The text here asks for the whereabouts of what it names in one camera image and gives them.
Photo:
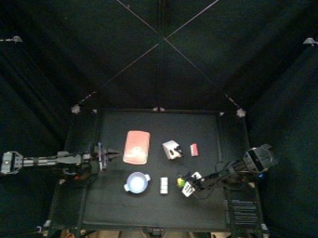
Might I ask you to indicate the plush yellow green corn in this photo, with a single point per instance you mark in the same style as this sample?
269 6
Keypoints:
181 182

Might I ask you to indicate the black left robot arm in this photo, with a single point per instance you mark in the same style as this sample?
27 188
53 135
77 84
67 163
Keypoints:
46 160

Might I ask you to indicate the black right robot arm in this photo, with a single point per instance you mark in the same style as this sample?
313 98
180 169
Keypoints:
249 162

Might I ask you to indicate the red cutting board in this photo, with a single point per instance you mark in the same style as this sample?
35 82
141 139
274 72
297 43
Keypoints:
137 147

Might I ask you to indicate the white sushi roll block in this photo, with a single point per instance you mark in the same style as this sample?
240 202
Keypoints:
164 185

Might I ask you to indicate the small red toy block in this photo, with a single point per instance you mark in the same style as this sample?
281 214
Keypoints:
194 149

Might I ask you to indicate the small white box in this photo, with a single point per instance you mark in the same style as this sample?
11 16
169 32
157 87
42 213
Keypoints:
172 149

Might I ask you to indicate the white text label sticker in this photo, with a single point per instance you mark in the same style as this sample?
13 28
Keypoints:
244 213

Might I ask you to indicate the grey frame corner bracket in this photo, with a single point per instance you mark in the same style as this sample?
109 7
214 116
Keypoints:
241 112
75 109

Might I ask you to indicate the grey pole foot bracket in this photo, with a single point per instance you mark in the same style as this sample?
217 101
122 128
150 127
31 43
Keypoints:
158 109

